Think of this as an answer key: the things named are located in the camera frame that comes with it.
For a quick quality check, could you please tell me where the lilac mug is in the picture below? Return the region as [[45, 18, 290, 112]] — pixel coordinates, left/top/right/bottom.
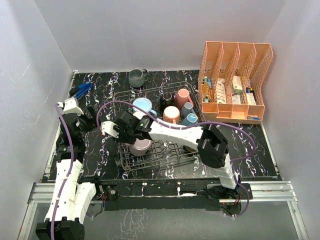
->
[[129, 138, 152, 157]]

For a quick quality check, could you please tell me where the light blue mug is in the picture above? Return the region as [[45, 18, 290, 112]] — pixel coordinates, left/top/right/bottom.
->
[[132, 97, 158, 118]]

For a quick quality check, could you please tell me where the peach pink speckled mug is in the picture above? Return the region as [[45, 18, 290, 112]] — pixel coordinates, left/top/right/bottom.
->
[[163, 106, 180, 124]]

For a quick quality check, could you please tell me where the cream scalloped mug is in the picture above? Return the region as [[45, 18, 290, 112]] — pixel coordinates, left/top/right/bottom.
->
[[159, 92, 175, 113]]

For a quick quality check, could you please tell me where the dark grey-green mug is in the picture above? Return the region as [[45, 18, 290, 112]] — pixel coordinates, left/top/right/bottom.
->
[[128, 68, 148, 88]]

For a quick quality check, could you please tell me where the small grey-blue heart mug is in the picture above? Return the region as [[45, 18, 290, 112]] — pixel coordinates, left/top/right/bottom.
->
[[180, 101, 195, 118]]

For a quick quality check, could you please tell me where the teal floral mug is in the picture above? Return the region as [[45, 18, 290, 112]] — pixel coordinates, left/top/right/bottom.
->
[[181, 113, 199, 127]]

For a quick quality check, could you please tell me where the white mug green inside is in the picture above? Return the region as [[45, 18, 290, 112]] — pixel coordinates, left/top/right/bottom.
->
[[133, 111, 146, 120]]

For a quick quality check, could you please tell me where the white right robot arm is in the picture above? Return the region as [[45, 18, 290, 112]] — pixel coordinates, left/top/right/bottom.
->
[[104, 110, 241, 199]]

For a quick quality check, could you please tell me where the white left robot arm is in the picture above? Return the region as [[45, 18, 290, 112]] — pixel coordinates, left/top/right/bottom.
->
[[35, 102, 104, 240]]

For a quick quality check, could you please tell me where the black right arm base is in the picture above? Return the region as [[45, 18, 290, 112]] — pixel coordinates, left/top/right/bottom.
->
[[203, 183, 253, 205]]

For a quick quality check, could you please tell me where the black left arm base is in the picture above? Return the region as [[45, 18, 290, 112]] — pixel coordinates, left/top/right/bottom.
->
[[78, 175, 119, 202]]

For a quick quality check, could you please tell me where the blue stapler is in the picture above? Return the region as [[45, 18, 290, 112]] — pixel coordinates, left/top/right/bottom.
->
[[69, 81, 93, 100]]

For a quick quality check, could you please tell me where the orange plastic file organizer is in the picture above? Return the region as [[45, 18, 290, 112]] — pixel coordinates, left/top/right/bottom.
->
[[198, 41, 273, 125]]

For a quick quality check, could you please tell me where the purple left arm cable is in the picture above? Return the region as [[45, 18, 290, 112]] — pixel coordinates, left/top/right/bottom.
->
[[48, 102, 106, 240]]

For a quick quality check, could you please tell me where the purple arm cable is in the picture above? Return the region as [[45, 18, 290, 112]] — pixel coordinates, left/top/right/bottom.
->
[[96, 100, 257, 217], [48, 102, 106, 240]]

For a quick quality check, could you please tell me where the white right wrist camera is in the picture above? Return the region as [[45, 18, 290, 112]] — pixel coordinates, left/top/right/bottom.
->
[[100, 121, 119, 139]]

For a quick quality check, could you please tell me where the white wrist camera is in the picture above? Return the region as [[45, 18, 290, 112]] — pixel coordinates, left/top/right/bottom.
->
[[100, 121, 119, 139], [56, 97, 84, 116]]

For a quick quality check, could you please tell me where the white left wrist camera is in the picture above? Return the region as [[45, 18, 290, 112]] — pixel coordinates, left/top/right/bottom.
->
[[56, 97, 84, 116]]

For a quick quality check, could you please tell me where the grey wire dish rack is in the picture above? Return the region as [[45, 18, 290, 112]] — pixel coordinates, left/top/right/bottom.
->
[[113, 81, 205, 172]]

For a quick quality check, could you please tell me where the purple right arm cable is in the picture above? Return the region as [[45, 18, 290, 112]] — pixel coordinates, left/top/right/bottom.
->
[[96, 100, 257, 217]]

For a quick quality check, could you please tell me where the aluminium frame rail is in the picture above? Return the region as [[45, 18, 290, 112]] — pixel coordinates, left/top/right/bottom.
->
[[18, 181, 308, 240]]

